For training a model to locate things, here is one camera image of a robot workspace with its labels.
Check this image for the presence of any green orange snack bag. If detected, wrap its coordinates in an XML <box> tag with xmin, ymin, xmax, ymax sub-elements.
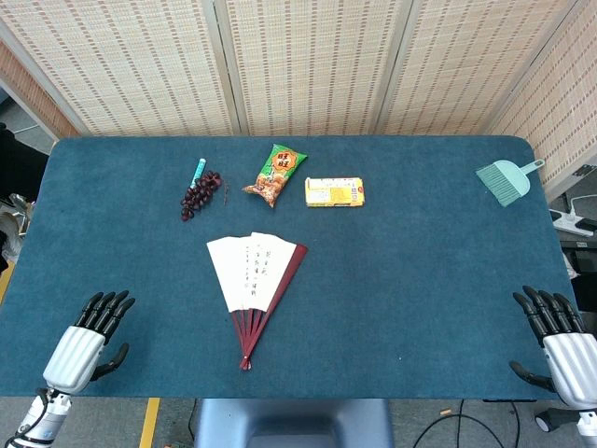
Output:
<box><xmin>241</xmin><ymin>143</ymin><xmax>309</xmax><ymax>209</ymax></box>

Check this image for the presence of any black caster wheel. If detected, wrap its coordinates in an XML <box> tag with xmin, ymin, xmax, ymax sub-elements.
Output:
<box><xmin>534</xmin><ymin>408</ymin><xmax>579</xmax><ymax>433</ymax></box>

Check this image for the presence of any yellow biscuit box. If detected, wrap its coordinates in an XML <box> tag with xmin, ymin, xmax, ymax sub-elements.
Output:
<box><xmin>304</xmin><ymin>175</ymin><xmax>367</xmax><ymax>208</ymax></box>

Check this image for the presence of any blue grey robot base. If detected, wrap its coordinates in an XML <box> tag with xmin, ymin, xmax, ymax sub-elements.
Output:
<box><xmin>193</xmin><ymin>399</ymin><xmax>396</xmax><ymax>448</ymax></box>

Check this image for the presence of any blue felt table cover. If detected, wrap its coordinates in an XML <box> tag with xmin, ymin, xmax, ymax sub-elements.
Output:
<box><xmin>0</xmin><ymin>134</ymin><xmax>597</xmax><ymax>402</ymax></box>

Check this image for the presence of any dark purple grape bunch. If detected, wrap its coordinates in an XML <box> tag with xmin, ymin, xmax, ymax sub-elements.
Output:
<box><xmin>180</xmin><ymin>170</ymin><xmax>223</xmax><ymax>224</ymax></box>

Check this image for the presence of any woven bamboo screen panel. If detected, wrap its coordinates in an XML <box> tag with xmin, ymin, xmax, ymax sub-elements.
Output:
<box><xmin>487</xmin><ymin>0</ymin><xmax>597</xmax><ymax>203</ymax></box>
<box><xmin>214</xmin><ymin>0</ymin><xmax>416</xmax><ymax>137</ymax></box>
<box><xmin>375</xmin><ymin>0</ymin><xmax>589</xmax><ymax>137</ymax></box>
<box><xmin>0</xmin><ymin>0</ymin><xmax>242</xmax><ymax>137</ymax></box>

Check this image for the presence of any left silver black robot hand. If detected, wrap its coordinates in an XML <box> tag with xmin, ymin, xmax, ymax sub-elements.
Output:
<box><xmin>42</xmin><ymin>289</ymin><xmax>136</xmax><ymax>394</ymax></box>

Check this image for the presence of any mint green hand brush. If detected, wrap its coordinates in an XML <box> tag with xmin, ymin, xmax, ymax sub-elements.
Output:
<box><xmin>475</xmin><ymin>159</ymin><xmax>546</xmax><ymax>208</ymax></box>

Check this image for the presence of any black floor cable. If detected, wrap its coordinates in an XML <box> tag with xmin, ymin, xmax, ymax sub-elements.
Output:
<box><xmin>412</xmin><ymin>399</ymin><xmax>521</xmax><ymax>448</ymax></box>

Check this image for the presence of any teal white tube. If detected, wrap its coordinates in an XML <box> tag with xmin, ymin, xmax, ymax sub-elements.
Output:
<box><xmin>189</xmin><ymin>158</ymin><xmax>207</xmax><ymax>189</ymax></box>

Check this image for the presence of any black box under power strip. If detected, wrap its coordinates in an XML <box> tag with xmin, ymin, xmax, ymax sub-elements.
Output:
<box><xmin>561</xmin><ymin>231</ymin><xmax>597</xmax><ymax>281</ymax></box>

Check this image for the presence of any white power strip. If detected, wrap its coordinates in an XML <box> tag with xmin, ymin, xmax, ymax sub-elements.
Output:
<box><xmin>548</xmin><ymin>194</ymin><xmax>597</xmax><ymax>234</ymax></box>

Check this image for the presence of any crumpled silver bag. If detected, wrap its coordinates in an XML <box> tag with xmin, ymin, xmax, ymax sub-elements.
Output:
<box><xmin>0</xmin><ymin>193</ymin><xmax>37</xmax><ymax>262</ymax></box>

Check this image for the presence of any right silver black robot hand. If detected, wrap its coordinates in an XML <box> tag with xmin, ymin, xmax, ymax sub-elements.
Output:
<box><xmin>508</xmin><ymin>285</ymin><xmax>597</xmax><ymax>407</ymax></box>

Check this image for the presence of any red ribbed paper folding fan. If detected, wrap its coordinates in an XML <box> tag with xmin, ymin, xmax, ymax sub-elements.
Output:
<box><xmin>206</xmin><ymin>231</ymin><xmax>309</xmax><ymax>372</ymax></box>

